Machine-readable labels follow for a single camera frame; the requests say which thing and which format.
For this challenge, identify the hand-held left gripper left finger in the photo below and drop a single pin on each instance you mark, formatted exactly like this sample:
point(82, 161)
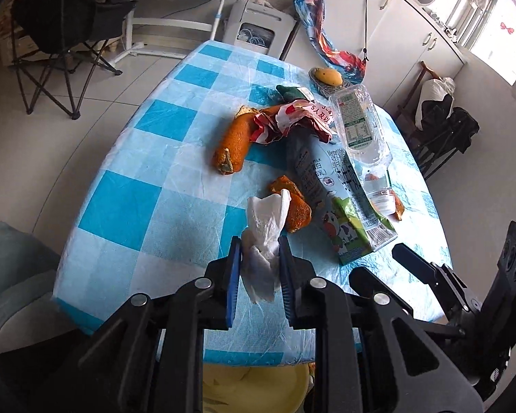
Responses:
point(233, 286)

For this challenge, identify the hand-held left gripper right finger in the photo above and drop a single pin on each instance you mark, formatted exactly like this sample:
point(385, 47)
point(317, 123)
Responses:
point(286, 286)

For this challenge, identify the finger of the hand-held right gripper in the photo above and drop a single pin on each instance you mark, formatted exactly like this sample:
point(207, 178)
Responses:
point(430, 273)

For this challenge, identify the white tissue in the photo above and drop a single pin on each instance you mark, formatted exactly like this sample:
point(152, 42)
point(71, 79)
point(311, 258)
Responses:
point(262, 232)

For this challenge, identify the tiny orange peel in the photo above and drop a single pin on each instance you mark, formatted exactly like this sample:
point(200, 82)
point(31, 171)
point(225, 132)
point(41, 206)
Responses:
point(397, 206)

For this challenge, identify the small orange peel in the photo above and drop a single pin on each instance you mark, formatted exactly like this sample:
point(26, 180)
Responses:
point(294, 208)

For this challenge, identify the yellow plastic basin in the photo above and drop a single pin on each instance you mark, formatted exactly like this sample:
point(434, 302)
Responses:
point(249, 389)

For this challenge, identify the milk carton with cow print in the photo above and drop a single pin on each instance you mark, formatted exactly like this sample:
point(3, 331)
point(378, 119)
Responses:
point(327, 180)

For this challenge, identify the clear plastic bottle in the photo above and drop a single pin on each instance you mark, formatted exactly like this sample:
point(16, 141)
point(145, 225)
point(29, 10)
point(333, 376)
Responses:
point(357, 133)

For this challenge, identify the green packet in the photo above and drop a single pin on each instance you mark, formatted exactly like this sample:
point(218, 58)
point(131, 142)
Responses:
point(289, 92)

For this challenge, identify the dark wooden chair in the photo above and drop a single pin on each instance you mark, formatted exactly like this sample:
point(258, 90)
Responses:
point(417, 146)

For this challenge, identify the blue checkered tablecloth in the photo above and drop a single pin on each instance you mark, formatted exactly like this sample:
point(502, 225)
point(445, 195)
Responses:
point(124, 211)

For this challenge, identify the large orange peel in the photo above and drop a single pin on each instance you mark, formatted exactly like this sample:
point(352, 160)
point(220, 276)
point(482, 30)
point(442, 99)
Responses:
point(236, 142)

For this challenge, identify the black clothes on chair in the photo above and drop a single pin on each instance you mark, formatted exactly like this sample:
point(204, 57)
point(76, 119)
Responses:
point(456, 127)

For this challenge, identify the red and white crumpled wrapper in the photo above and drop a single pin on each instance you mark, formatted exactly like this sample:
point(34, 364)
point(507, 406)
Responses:
point(292, 118)

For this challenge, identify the woven fruit basket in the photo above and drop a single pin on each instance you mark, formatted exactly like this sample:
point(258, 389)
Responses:
point(346, 88)

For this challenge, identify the yellow mango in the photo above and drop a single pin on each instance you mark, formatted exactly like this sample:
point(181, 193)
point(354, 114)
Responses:
point(327, 76)

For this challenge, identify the pale blue plastic stool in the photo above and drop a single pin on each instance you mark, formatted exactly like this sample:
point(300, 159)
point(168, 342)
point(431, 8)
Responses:
point(13, 275)

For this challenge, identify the white cabinet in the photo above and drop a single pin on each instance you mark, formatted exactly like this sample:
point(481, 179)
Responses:
point(404, 38)

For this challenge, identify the colourful printed bag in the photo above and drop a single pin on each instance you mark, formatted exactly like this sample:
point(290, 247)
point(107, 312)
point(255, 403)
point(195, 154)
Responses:
point(322, 38)

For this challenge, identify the white small appliance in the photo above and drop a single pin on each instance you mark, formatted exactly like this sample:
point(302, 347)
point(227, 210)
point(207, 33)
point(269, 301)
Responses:
point(258, 26)

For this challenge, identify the black folding chair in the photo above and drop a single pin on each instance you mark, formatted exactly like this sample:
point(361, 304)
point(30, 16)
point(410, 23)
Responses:
point(64, 21)

